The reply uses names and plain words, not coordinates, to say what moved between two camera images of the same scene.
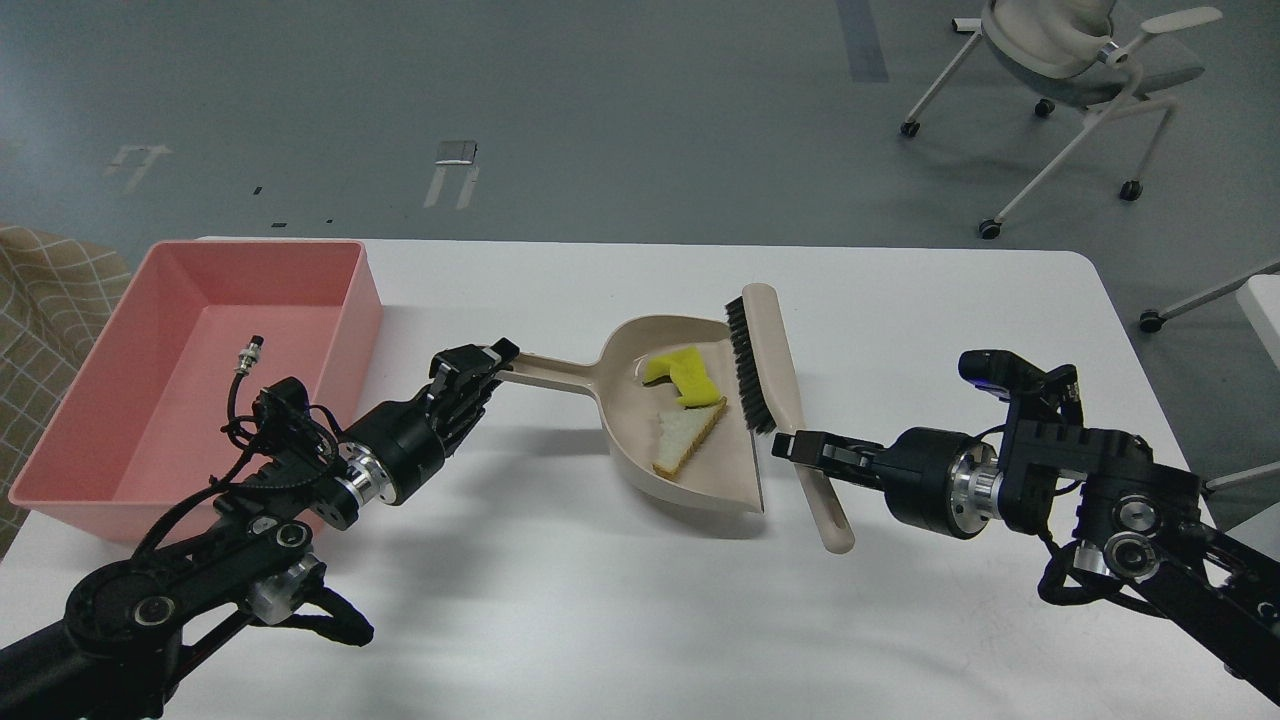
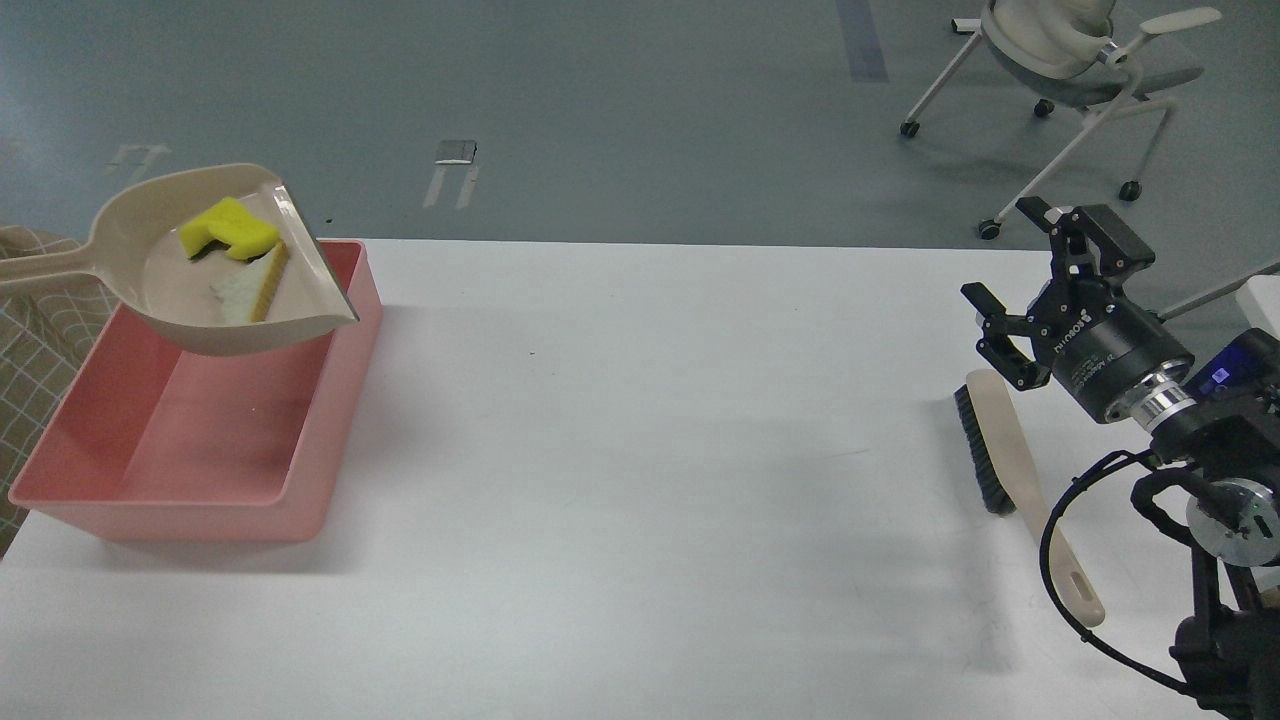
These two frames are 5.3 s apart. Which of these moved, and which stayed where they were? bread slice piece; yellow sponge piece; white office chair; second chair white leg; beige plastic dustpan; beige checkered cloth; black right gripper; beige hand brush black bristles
Moved: yellow sponge piece; beige hand brush black bristles; beige plastic dustpan; black right gripper; bread slice piece
Stayed: second chair white leg; white office chair; beige checkered cloth
